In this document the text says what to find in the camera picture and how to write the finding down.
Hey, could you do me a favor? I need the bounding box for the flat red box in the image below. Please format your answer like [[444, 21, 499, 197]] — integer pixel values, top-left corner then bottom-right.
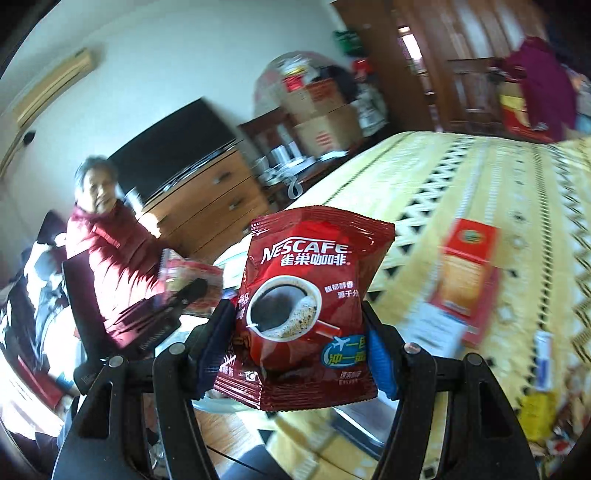
[[462, 265, 505, 348]]

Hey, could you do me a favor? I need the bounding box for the blue white small box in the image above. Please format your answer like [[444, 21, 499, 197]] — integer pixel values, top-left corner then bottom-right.
[[533, 330, 556, 393]]

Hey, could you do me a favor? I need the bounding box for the yellow snack packet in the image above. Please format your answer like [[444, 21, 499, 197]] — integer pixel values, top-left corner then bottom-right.
[[519, 392, 559, 441]]

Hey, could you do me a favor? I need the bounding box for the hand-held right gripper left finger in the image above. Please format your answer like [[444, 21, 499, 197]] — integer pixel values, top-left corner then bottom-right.
[[53, 299, 238, 480]]

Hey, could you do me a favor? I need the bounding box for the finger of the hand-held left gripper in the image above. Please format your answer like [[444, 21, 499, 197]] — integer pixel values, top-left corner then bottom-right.
[[151, 277, 210, 320]]

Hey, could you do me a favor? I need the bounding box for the dark wooden chair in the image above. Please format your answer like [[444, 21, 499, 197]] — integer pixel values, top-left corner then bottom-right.
[[238, 111, 301, 162]]

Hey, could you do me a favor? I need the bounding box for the round patterned board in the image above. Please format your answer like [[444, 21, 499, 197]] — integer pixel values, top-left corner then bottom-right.
[[252, 53, 345, 116]]

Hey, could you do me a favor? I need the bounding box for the glass bowl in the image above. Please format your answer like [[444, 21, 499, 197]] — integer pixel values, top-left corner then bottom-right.
[[191, 247, 287, 416]]

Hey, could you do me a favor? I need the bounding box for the wooden dresser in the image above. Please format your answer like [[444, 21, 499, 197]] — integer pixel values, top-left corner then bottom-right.
[[139, 148, 273, 264]]

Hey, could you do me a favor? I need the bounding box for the black white printed cloth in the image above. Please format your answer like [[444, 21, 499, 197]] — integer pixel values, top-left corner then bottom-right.
[[0, 210, 75, 416]]

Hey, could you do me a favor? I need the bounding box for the wooden wardrobe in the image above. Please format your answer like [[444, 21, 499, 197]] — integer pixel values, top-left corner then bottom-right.
[[392, 0, 555, 134]]

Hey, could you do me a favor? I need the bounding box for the cardboard box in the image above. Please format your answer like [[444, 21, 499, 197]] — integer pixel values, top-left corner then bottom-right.
[[293, 106, 363, 155], [281, 80, 347, 118]]

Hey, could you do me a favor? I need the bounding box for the dark wooden side table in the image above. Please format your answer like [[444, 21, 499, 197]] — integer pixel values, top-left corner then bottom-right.
[[252, 148, 352, 208]]

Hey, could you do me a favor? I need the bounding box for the black television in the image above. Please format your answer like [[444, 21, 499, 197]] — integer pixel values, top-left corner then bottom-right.
[[108, 97, 238, 204]]

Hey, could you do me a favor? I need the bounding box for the yellow patterned bed sheet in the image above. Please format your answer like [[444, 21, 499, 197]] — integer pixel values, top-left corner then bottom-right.
[[272, 131, 591, 480]]

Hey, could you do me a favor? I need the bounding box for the white printed box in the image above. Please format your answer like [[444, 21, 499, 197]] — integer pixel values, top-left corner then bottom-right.
[[406, 302, 468, 357]]

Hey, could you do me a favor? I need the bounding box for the red gold carton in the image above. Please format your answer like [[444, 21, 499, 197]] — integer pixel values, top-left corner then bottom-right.
[[429, 219, 502, 315]]

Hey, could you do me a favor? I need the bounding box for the green bag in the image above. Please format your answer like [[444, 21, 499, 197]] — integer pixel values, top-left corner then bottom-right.
[[332, 28, 363, 55]]

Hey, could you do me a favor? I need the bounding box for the red white snack packet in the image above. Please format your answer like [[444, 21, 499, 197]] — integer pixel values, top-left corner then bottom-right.
[[159, 249, 225, 317]]

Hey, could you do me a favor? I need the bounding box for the black shaver box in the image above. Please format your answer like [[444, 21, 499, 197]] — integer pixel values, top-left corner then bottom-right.
[[330, 406, 400, 460]]

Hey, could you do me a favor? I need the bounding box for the air conditioner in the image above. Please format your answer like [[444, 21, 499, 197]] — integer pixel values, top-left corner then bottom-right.
[[11, 48, 95, 127]]

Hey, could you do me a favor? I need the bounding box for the red coffee packet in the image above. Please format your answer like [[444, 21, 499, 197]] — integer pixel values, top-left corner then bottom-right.
[[213, 205, 396, 412]]

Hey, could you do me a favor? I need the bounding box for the maroon cloth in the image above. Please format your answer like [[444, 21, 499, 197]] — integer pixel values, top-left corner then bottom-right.
[[508, 37, 578, 141]]

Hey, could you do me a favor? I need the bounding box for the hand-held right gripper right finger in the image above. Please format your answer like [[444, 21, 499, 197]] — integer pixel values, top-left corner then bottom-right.
[[362, 302, 539, 480]]

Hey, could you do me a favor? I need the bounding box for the white plastic bag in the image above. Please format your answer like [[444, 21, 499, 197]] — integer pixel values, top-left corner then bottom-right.
[[358, 80, 389, 137]]

